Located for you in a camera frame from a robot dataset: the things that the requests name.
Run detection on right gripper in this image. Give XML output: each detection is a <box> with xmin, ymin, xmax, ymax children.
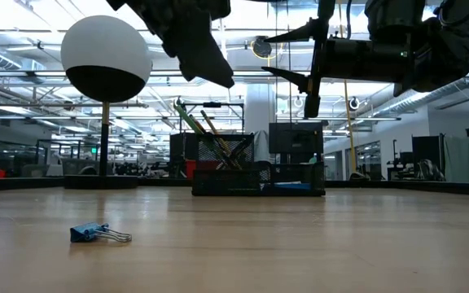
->
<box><xmin>261</xmin><ymin>0</ymin><xmax>409</xmax><ymax>119</ymax></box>

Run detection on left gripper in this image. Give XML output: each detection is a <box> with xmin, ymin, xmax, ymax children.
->
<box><xmin>106</xmin><ymin>0</ymin><xmax>236</xmax><ymax>90</ymax></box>

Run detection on green handled scissors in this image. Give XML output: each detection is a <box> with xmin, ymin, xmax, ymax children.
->
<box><xmin>172</xmin><ymin>99</ymin><xmax>219</xmax><ymax>164</ymax></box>

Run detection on yellow pencil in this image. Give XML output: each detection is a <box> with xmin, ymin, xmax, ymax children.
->
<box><xmin>199</xmin><ymin>109</ymin><xmax>243</xmax><ymax>171</ymax></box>

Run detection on orange pencil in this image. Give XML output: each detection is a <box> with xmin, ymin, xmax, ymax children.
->
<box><xmin>188</xmin><ymin>114</ymin><xmax>235</xmax><ymax>170</ymax></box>

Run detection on black pen with silver band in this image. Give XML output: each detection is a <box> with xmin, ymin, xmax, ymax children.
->
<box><xmin>216</xmin><ymin>138</ymin><xmax>255</xmax><ymax>171</ymax></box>

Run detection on blue sticky note pad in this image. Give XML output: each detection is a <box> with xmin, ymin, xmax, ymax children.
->
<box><xmin>261</xmin><ymin>181</ymin><xmax>313</xmax><ymax>193</ymax></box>

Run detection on blue binder clip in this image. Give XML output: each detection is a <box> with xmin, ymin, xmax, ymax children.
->
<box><xmin>69</xmin><ymin>221</ymin><xmax>134</xmax><ymax>244</ymax></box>

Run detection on black mesh desk organizer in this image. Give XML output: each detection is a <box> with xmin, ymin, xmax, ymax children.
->
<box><xmin>191</xmin><ymin>133</ymin><xmax>327</xmax><ymax>198</ymax></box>

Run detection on black cabinet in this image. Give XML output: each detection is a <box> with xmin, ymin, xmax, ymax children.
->
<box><xmin>169</xmin><ymin>132</ymin><xmax>199</xmax><ymax>180</ymax></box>

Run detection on white globe table lamp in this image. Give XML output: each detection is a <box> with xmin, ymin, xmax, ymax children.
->
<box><xmin>59</xmin><ymin>15</ymin><xmax>153</xmax><ymax>190</ymax></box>

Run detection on grey green hanging cloth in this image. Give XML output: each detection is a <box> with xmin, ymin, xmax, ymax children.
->
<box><xmin>444</xmin><ymin>135</ymin><xmax>469</xmax><ymax>183</ymax></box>

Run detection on black yellow cable reel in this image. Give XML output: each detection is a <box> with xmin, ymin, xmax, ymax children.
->
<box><xmin>250</xmin><ymin>35</ymin><xmax>274</xmax><ymax>60</ymax></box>

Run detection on yellow hanging cable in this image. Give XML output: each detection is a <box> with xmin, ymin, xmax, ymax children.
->
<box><xmin>337</xmin><ymin>0</ymin><xmax>358</xmax><ymax>177</ymax></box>

